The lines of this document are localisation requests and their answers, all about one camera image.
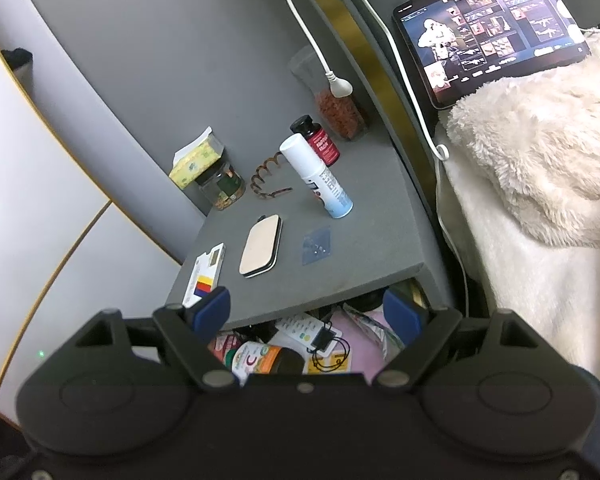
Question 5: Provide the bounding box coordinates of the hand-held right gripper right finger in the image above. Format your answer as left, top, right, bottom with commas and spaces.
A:
373, 286, 543, 391

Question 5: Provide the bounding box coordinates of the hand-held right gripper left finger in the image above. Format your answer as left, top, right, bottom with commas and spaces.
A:
71, 286, 242, 391

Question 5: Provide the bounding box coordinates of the white box with coloured stripes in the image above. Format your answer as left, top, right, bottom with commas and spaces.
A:
181, 242, 227, 310

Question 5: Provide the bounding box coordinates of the beige and black compact case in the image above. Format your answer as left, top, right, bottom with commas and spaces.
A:
238, 213, 284, 279

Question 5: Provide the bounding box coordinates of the small clear plastic bag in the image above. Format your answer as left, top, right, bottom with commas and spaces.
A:
299, 228, 334, 267

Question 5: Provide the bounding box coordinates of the white spray can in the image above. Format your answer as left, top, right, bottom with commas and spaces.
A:
278, 133, 354, 220

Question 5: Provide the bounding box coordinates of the shiny foil packet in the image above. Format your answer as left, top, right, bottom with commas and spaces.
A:
344, 304, 407, 357

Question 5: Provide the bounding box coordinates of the red medicine box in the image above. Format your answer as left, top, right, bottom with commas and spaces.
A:
209, 332, 242, 362

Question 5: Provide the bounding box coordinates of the pink paper sheet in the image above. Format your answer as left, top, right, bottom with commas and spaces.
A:
330, 310, 406, 376

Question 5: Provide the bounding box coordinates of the dark vitamin bottle orange label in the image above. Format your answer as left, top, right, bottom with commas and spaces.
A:
229, 340, 307, 376

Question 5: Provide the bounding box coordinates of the grey nightstand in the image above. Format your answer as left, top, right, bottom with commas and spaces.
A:
163, 110, 456, 334

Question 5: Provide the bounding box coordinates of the white pill blister pack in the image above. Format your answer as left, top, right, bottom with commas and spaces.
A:
274, 313, 322, 352

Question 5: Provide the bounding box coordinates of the glass jar with black lid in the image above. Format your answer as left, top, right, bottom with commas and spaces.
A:
195, 162, 246, 211

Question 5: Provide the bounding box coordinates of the white plush bed cover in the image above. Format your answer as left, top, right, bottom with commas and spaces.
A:
435, 157, 600, 377

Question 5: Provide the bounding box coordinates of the brown wavy hair comb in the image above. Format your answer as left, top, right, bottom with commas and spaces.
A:
250, 152, 294, 200

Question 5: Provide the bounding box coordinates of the yellow-green tissue box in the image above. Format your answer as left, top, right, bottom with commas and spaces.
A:
168, 126, 226, 190

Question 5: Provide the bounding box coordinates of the dark bottle with red label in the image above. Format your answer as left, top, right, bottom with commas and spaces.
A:
289, 115, 341, 167

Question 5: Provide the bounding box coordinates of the cream fluffy blanket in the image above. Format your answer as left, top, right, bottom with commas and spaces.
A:
445, 35, 600, 250

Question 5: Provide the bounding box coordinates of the clear bag of red berries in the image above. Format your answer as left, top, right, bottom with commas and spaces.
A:
288, 45, 371, 141

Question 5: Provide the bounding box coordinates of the tablet with lit screen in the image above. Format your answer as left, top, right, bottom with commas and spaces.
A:
392, 0, 592, 110

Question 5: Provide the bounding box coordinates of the black cord with yellow tag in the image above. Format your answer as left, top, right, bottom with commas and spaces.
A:
304, 326, 352, 375

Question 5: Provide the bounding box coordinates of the thin white charging cable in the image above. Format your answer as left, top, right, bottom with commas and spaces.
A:
348, 0, 474, 322

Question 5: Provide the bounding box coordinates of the white cable with round plug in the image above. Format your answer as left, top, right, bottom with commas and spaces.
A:
279, 0, 354, 99

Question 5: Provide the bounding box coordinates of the small black wall fixture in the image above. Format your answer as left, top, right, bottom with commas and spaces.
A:
2, 47, 34, 72

